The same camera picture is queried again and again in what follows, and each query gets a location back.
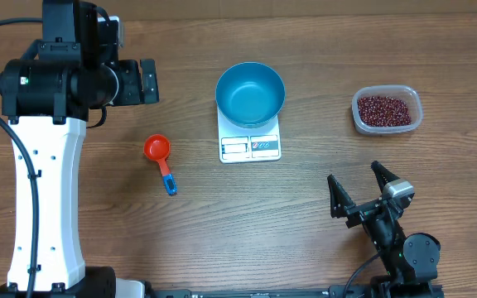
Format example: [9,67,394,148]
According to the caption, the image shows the red adzuki beans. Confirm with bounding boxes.
[357,95,412,127]

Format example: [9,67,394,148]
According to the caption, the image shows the red measuring scoop blue handle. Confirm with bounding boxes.
[143,134,177,196]

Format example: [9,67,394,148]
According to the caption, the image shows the blue metal bowl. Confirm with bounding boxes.
[214,61,287,128]

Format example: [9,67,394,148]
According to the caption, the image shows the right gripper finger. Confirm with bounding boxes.
[371,161,399,193]
[327,175,354,218]

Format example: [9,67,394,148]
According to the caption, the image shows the white digital kitchen scale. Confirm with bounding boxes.
[217,110,282,164]

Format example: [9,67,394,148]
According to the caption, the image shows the clear plastic bean container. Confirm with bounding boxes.
[351,84,424,135]

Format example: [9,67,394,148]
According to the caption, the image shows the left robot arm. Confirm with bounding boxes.
[0,1,159,297]

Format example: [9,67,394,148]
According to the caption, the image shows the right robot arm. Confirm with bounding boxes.
[327,161,444,298]

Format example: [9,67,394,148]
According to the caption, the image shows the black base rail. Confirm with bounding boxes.
[147,283,445,298]

